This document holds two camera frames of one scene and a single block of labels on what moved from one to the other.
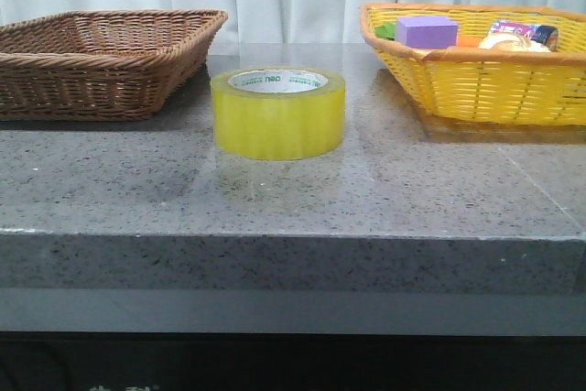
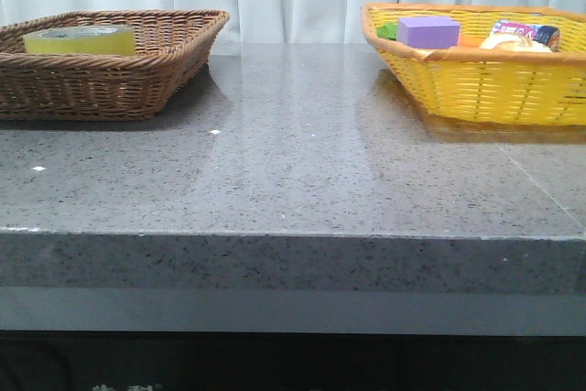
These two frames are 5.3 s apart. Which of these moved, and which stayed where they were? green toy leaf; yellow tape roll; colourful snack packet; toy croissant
Moved: yellow tape roll
Stayed: colourful snack packet; green toy leaf; toy croissant
